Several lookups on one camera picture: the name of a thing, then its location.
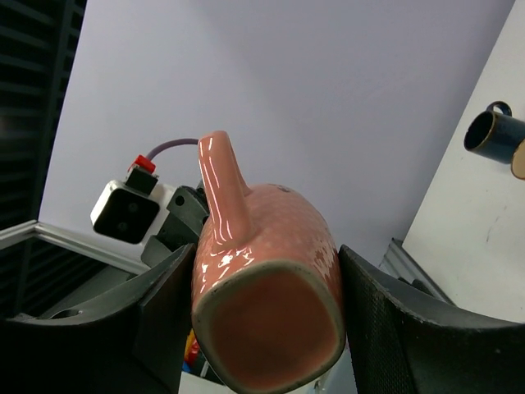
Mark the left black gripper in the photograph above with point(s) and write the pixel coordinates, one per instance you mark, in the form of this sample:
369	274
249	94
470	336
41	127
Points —
184	211

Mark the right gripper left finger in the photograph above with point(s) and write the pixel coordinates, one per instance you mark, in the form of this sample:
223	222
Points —
130	339

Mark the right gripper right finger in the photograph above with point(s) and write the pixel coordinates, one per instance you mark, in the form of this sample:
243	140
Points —
403	340

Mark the pink mug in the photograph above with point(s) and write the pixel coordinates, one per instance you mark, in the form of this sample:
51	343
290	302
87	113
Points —
267	304

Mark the blue mug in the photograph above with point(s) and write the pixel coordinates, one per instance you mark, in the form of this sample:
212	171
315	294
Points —
495	134

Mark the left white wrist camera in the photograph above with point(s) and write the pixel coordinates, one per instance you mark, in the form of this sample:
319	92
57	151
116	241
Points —
132	209

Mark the aluminium mounting rail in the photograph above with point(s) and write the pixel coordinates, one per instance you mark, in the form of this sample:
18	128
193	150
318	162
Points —
70	241

